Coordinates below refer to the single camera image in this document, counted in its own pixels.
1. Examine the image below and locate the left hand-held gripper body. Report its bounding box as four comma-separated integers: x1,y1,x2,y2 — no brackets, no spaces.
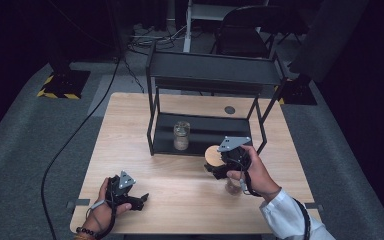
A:
105,170,137,205

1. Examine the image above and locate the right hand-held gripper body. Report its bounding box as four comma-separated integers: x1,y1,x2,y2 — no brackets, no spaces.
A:
216,135,252,172

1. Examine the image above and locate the glass jar with metal lid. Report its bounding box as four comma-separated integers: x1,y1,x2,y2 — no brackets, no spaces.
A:
173,120,192,152

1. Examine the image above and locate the black metal shelf rack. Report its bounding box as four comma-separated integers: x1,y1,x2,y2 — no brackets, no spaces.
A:
145,41,289,163

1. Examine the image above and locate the person's right hand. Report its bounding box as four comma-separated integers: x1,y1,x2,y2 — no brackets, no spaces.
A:
226,144,281,203

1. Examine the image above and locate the person's left hand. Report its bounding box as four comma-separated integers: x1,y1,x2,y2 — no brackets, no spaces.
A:
81,177,133,235

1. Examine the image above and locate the grey tape strip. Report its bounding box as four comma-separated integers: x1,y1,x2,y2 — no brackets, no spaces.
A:
304,202,325,213
66,198,91,210

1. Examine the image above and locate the striped-edge black stand base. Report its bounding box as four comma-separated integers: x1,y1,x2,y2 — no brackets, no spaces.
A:
274,74,318,106
36,68,92,101

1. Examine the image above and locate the black folding chair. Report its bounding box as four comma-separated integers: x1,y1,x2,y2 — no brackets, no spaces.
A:
212,4,283,60

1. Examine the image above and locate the grey draped stand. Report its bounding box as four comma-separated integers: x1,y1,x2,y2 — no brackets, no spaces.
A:
289,0,372,83

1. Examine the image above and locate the left hand-held gripper cable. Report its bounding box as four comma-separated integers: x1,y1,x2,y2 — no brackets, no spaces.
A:
85,193,118,240

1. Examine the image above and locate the hand-held gripper cable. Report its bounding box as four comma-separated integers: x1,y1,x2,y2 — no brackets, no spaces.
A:
85,193,118,240
227,156,312,240

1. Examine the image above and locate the black bead bracelet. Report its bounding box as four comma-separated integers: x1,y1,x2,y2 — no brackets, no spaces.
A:
75,226,98,239

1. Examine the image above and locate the long black floor cable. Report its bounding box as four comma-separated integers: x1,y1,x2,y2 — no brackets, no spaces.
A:
40,56,123,240

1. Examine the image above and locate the right hand-held gripper cable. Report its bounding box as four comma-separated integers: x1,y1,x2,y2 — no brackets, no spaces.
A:
227,156,312,240

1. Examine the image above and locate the thin black floor cable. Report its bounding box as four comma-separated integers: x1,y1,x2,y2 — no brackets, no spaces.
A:
122,58,146,94

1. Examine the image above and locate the white metal stand frame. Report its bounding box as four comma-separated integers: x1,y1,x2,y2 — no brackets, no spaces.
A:
182,0,272,54

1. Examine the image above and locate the bundle of floor cables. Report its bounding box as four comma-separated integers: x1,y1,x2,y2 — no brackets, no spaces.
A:
128,23,188,48

